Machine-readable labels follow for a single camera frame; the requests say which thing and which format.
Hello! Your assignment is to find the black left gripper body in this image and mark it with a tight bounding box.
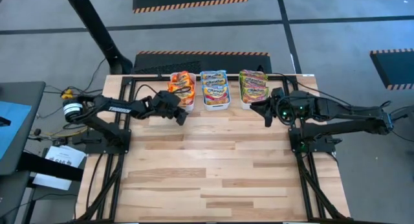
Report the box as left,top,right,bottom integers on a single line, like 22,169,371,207
151,91,182,117

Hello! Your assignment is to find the long black right arm cable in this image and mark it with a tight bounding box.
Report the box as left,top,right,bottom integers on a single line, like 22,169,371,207
278,73,394,108

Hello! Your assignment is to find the blue sheet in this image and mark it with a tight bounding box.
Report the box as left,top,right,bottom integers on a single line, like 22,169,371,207
0,100,33,161

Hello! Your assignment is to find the black desk crossbar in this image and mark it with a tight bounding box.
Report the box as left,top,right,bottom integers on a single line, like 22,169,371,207
17,151,85,183

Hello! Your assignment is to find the yellow floor cable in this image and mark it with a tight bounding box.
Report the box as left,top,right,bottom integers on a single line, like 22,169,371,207
30,126,90,138

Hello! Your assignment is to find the white plastic bin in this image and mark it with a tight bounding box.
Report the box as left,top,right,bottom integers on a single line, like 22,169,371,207
238,71,270,111
199,71,232,111
169,72,197,112

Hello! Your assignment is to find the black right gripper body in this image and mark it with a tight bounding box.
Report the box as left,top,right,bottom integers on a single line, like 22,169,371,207
270,87,305,124

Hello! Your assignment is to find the grey side desk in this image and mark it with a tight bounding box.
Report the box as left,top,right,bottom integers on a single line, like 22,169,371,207
0,81,47,224

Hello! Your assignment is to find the black stand pole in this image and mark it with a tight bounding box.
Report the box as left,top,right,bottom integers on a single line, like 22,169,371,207
63,0,134,75

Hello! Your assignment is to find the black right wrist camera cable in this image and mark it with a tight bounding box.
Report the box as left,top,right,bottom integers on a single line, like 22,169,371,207
276,99,294,126

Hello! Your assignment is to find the white paper sheet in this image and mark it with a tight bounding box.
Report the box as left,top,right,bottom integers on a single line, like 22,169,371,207
32,145,87,192

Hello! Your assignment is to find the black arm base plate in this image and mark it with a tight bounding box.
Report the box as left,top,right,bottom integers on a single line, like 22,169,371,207
84,129,133,155
289,126,343,154

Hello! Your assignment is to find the black aluminium table frame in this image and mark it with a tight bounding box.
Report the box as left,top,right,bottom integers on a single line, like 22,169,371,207
74,73,353,224

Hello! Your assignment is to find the black chair base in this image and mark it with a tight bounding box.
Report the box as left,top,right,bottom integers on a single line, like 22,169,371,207
384,104,414,140

